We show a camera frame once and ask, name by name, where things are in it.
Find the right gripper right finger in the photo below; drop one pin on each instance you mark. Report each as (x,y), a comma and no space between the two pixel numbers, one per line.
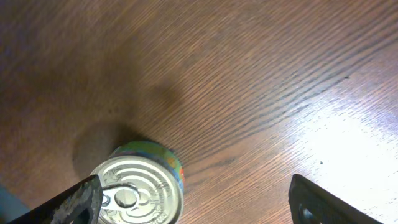
(309,203)

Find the tin can with pull tab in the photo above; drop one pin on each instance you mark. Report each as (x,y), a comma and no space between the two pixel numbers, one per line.
(142,182)

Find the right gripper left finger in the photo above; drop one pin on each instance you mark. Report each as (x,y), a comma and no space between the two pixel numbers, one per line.
(80,203)

